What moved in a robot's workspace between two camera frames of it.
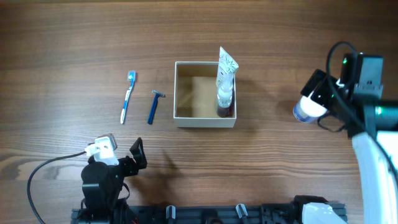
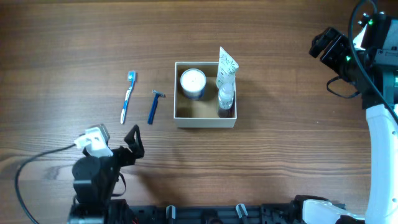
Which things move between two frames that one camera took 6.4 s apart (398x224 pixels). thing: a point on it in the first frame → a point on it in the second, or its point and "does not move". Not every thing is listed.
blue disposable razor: (152, 112) does not move
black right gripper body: (323, 93) → (338, 56)
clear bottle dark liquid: (226, 100) does not move
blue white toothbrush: (131, 76) does not move
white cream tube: (227, 69) does not move
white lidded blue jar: (307, 111) → (193, 81)
